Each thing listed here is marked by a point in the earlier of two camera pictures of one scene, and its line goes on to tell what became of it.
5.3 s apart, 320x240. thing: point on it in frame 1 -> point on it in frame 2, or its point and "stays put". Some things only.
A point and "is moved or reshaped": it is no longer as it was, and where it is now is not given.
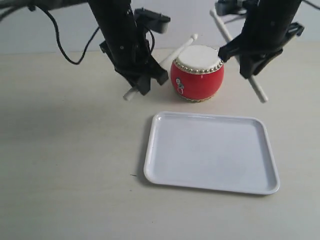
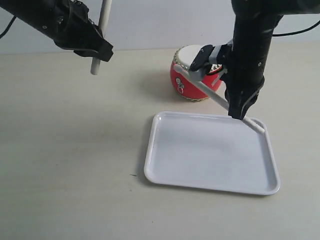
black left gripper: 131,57 -> 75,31
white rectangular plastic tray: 211,151 stays put
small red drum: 197,73 stays put
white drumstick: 166,63 is moved or reshaped
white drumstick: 228,36 -> 207,90
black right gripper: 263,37 -> 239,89
